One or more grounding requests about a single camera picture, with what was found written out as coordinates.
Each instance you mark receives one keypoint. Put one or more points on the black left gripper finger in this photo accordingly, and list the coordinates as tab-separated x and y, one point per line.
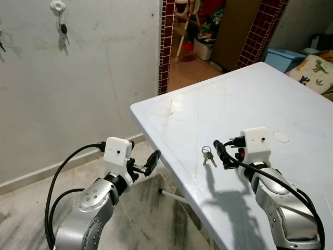
154	161

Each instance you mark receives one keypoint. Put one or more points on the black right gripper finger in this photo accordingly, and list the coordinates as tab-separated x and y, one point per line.
222	154

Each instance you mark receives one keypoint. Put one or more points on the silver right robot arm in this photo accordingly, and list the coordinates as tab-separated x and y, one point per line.
286	213

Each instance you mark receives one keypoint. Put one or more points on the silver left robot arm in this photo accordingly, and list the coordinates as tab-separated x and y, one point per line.
91	213

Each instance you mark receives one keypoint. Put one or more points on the keys with black fob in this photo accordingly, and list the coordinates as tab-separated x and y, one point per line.
63	28

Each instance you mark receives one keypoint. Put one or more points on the white table leg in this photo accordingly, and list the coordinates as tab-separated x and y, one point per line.
174	196

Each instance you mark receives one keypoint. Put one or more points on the round white table cap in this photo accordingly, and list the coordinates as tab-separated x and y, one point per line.
281	136

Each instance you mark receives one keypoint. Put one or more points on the white plastic table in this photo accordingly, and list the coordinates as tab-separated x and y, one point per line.
250	104

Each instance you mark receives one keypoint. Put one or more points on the white plastic bin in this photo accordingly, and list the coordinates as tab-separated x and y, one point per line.
204	50

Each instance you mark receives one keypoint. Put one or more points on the blue plastic box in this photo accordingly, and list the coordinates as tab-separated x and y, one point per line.
283	58

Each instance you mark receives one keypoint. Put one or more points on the dinosaur print pillow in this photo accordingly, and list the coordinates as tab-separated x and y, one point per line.
315	70

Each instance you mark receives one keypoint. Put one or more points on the narrow dark red tiled pillar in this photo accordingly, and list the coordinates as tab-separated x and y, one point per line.
166	41

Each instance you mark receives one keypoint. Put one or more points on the brown wooden door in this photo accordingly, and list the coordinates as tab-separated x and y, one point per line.
234	31

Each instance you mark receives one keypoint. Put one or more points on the wide dark red tiled pillar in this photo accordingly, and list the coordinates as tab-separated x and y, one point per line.
260	31

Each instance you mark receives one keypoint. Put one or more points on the black box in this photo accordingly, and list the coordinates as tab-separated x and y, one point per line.
322	42

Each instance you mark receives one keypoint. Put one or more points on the dark hanging key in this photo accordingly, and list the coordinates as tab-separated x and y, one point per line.
1	42

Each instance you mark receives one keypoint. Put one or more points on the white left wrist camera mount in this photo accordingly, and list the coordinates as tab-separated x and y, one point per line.
117	156

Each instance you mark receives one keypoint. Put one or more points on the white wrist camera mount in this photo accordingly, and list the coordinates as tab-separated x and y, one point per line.
117	156
256	146

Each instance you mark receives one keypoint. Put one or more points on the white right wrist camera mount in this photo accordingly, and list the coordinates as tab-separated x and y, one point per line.
256	146

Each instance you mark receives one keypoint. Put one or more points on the pale wooden chair frame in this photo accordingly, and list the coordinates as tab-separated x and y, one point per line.
186	31

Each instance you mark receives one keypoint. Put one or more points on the white wall hook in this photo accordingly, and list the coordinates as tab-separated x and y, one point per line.
58	6

